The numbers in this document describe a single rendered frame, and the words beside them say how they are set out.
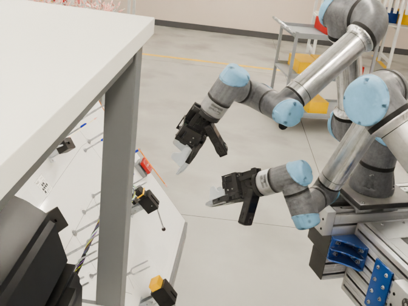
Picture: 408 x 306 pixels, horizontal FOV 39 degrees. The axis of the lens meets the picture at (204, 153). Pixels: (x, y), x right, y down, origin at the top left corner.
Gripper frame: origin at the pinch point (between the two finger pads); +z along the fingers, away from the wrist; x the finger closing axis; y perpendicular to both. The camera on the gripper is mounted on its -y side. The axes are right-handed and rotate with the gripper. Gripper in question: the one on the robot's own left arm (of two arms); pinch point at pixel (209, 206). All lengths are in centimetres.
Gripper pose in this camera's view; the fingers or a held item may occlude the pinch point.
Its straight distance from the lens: 180.4
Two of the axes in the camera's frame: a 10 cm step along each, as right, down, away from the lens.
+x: -6.1, -1.0, -7.9
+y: -1.6, -9.6, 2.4
